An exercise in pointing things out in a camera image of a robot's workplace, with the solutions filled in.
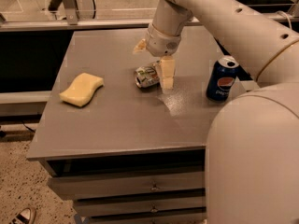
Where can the blue pepsi can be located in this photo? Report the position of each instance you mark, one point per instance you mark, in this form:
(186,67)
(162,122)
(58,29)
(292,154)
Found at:
(222,78)

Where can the grey middle drawer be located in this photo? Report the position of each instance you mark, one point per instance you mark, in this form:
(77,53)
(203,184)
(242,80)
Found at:
(89,209)

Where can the white green 7up can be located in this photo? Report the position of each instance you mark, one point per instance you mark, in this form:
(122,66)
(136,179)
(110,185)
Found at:
(146,76)

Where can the grey bottom drawer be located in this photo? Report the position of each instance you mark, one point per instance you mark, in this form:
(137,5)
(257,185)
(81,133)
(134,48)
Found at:
(177,218)

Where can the white sneaker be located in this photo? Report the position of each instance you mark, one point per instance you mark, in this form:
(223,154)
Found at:
(26,216)

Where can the metal railing frame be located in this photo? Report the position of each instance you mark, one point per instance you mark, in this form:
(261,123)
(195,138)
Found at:
(84,15)

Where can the yellow sponge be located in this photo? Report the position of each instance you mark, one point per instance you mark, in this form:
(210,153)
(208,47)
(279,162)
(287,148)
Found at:
(81,90)

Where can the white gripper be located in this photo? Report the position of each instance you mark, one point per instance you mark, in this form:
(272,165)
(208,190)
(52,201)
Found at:
(161,43)

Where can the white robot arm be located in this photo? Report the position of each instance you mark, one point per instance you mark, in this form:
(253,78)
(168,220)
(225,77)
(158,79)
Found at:
(252,147)

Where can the grey top drawer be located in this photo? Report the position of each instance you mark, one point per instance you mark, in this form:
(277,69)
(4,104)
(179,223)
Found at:
(95,186)

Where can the grey drawer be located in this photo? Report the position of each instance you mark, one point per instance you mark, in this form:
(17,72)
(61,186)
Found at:
(177,218)
(95,186)
(89,209)

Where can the grey drawer cabinet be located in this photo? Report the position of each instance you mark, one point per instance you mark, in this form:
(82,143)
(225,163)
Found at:
(125,130)

